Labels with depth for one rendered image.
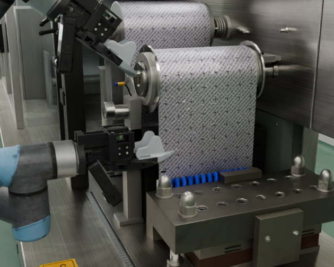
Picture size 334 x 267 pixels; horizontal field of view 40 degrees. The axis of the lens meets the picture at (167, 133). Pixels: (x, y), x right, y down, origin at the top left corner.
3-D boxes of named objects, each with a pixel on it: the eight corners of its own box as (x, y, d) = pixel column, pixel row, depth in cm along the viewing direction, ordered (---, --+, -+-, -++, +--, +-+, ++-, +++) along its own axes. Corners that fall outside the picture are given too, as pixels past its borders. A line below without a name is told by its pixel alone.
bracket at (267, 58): (247, 60, 112) (248, 52, 112) (268, 59, 114) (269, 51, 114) (259, 62, 108) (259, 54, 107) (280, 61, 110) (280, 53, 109)
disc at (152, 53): (137, 104, 110) (135, 41, 106) (139, 104, 110) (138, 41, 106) (158, 119, 97) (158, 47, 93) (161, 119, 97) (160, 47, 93)
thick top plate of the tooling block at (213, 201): (146, 217, 99) (146, 191, 97) (301, 189, 113) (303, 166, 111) (175, 255, 85) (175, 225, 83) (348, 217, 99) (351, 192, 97)
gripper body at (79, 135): (138, 132, 93) (78, 139, 89) (139, 172, 96) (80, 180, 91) (126, 122, 100) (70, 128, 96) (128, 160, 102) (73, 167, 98)
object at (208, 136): (158, 185, 103) (158, 104, 98) (250, 171, 111) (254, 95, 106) (159, 186, 102) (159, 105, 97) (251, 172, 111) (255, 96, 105)
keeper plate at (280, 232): (251, 265, 92) (254, 215, 89) (293, 255, 96) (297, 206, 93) (258, 272, 90) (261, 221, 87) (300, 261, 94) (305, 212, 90)
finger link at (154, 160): (159, 159, 96) (118, 165, 93) (159, 166, 96) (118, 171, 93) (152, 152, 100) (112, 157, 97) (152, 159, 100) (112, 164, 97)
